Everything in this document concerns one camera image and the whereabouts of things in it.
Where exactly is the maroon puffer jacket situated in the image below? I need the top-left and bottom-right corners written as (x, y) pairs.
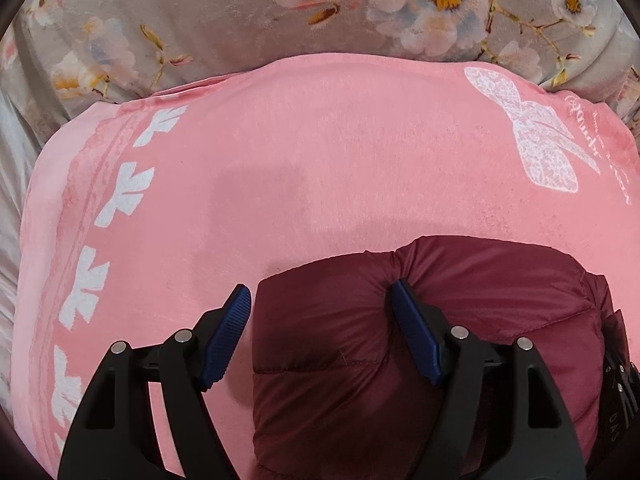
top-left (252, 236), bottom-right (639, 479)

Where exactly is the grey floral bedsheet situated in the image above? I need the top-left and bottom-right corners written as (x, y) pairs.
top-left (1, 0), bottom-right (639, 408)

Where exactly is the pink printed blanket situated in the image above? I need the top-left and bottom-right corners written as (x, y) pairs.
top-left (11, 54), bottom-right (639, 479)

